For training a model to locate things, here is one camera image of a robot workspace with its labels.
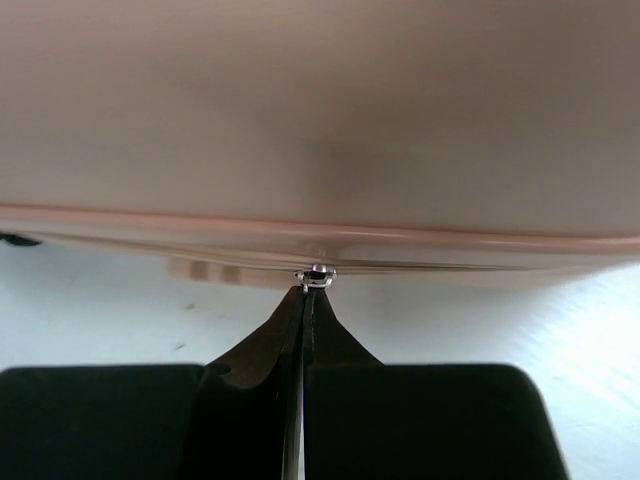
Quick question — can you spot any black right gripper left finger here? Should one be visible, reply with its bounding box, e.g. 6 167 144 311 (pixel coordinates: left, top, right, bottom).
1 287 303 479

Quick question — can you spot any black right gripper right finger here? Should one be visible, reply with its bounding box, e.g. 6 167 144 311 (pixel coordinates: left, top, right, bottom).
303 290 568 479

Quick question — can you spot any pink hard-shell suitcase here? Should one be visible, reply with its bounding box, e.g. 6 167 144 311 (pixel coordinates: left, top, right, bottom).
1 1 639 281

